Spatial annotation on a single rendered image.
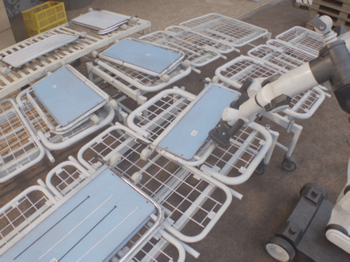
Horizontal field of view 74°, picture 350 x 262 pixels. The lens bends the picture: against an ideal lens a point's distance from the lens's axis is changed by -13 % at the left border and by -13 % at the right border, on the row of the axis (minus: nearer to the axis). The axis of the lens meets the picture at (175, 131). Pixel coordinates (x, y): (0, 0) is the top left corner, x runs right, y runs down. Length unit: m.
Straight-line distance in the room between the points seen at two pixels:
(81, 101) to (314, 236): 1.77
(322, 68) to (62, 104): 1.62
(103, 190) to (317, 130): 2.12
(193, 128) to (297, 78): 0.73
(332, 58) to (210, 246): 1.31
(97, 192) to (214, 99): 0.92
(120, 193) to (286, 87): 0.87
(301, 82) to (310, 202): 1.10
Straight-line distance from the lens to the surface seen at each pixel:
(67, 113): 1.84
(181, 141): 1.39
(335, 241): 1.72
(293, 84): 0.96
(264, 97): 1.03
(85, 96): 1.92
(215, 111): 1.61
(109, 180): 1.34
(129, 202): 1.26
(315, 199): 1.89
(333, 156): 2.58
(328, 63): 0.93
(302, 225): 1.77
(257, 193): 2.03
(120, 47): 2.60
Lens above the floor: 1.62
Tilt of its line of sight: 43 degrees down
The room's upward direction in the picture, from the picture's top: straight up
